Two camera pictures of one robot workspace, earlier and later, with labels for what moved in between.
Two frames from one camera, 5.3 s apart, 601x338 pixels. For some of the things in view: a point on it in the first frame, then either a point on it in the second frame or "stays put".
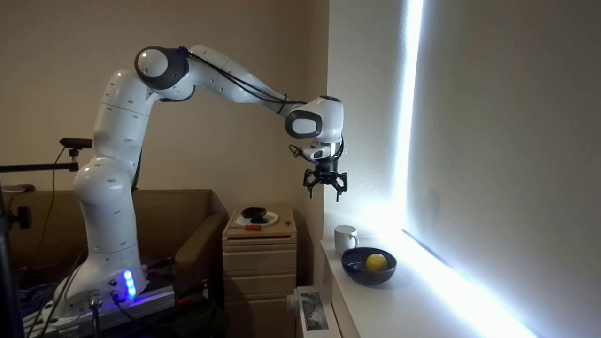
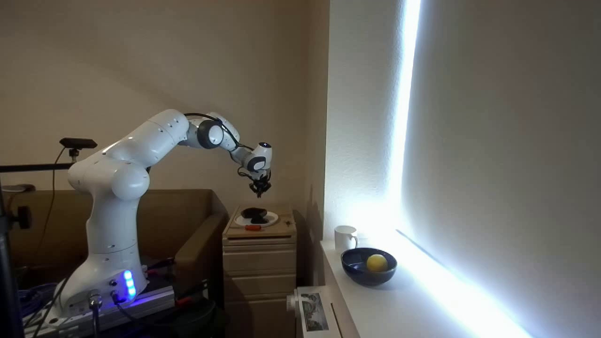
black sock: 256,214 stays put
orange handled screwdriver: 255,227 stays put
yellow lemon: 377,261 stays put
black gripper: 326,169 → 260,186
